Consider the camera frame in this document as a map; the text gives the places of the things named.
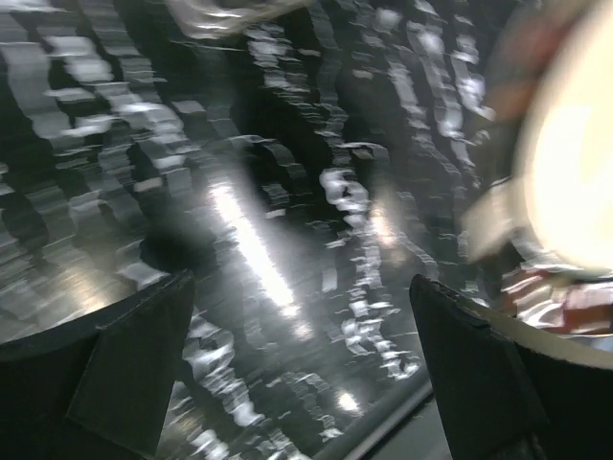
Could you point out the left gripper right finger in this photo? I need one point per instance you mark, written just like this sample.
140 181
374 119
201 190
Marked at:
506 390

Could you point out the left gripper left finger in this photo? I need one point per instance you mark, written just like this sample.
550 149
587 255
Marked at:
97 387

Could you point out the beige brown rimmed plate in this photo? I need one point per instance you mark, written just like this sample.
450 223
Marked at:
539 224

